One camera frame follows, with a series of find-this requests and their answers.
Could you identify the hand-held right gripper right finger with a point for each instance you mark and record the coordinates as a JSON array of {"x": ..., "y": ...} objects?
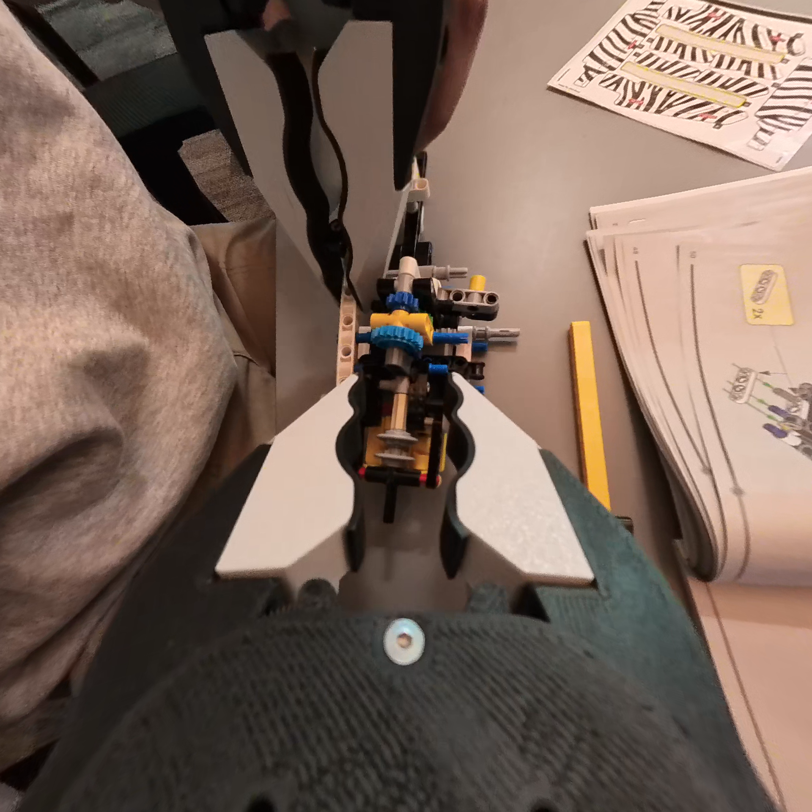
[{"x": 514, "y": 507}]

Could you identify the open lego instruction booklet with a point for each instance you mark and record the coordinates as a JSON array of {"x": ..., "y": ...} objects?
[{"x": 704, "y": 355}]

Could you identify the dark chair seat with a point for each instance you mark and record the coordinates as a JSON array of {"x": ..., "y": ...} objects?
[{"x": 133, "y": 44}]

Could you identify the zebra striped sticker sheet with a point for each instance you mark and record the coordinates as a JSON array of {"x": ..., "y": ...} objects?
[{"x": 685, "y": 70}]

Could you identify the person's left hand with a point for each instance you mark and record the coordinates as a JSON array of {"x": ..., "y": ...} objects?
[{"x": 466, "y": 57}]

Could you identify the person's grey sweatshirt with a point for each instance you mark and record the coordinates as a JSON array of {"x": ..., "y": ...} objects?
[{"x": 95, "y": 355}]

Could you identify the white lego beam with holes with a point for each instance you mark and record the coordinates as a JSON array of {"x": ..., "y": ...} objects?
[{"x": 347, "y": 336}]

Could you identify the person's beige trousers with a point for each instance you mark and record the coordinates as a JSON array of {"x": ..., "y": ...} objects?
[{"x": 244, "y": 304}]

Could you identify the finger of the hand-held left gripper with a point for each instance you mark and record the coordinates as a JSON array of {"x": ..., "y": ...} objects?
[
  {"x": 254, "y": 114},
  {"x": 371, "y": 127}
]

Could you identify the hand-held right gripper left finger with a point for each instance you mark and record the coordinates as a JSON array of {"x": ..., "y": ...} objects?
[{"x": 292, "y": 501}]

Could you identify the closed lego instruction booklet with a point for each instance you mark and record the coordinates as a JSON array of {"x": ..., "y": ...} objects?
[{"x": 761, "y": 685}]

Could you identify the long yellow lego beam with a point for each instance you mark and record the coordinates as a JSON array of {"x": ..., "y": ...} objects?
[{"x": 590, "y": 412}]

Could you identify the multicoloured lego gear assembly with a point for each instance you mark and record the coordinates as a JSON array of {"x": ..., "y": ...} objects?
[{"x": 406, "y": 355}]

